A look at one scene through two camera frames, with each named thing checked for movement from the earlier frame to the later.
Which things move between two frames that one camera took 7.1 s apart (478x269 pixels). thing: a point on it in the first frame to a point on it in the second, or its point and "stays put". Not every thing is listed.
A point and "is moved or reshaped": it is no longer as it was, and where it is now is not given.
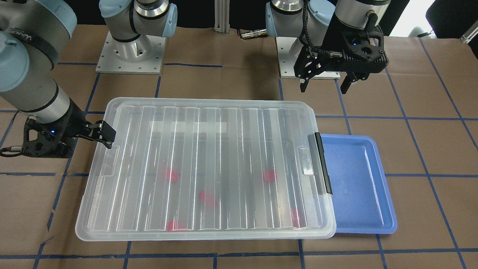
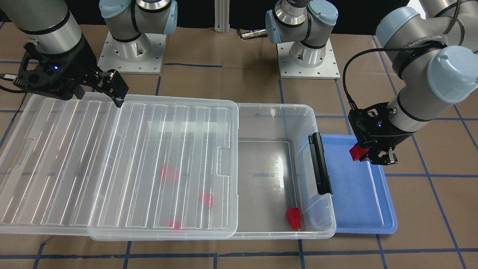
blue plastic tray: [362, 203] stays put
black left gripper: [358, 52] to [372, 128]
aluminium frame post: [222, 16] stays put
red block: [209, 200] stays put
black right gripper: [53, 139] to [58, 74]
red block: [269, 175] to [357, 152]
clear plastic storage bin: [208, 169] is moved or reshaped
